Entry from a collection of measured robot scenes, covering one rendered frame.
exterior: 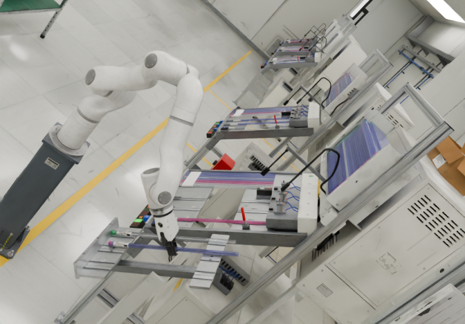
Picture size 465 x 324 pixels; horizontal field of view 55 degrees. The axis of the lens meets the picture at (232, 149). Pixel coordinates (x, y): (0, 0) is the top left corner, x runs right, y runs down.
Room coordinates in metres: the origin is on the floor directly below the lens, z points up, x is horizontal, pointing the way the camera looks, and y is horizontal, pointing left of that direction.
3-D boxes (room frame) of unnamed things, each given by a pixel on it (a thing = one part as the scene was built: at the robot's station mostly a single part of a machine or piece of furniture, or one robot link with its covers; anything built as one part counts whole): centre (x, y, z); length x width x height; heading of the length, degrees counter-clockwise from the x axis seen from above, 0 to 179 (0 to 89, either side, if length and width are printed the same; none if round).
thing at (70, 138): (1.75, 0.58, 0.79); 0.19 x 0.19 x 0.18
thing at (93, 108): (1.78, 0.56, 1.00); 0.19 x 0.12 x 0.24; 143
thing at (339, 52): (6.74, -0.12, 0.95); 1.36 x 0.82 x 1.90; 95
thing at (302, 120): (3.48, -0.25, 0.66); 1.01 x 0.73 x 1.31; 95
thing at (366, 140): (1.99, -0.45, 1.52); 0.51 x 0.13 x 0.27; 5
